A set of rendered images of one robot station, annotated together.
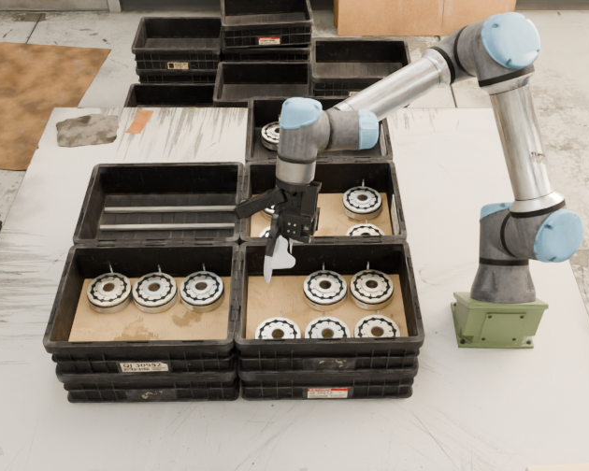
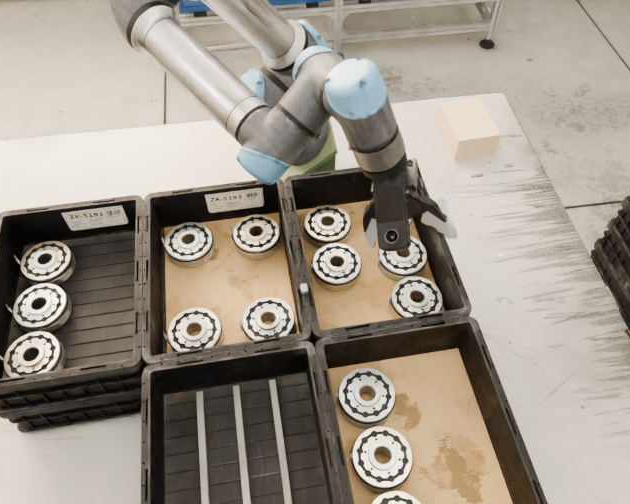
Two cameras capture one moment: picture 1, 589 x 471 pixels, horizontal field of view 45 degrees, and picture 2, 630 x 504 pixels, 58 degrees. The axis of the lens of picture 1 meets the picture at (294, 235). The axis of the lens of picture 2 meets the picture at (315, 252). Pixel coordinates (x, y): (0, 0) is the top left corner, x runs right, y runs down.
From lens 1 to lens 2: 142 cm
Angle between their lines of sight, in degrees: 60
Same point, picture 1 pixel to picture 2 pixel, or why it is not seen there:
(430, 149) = not seen: hidden behind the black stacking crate
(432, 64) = (169, 19)
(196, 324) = (412, 396)
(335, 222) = (220, 272)
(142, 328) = (436, 463)
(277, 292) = (342, 317)
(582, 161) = not seen: outside the picture
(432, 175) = not seen: hidden behind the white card
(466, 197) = (128, 187)
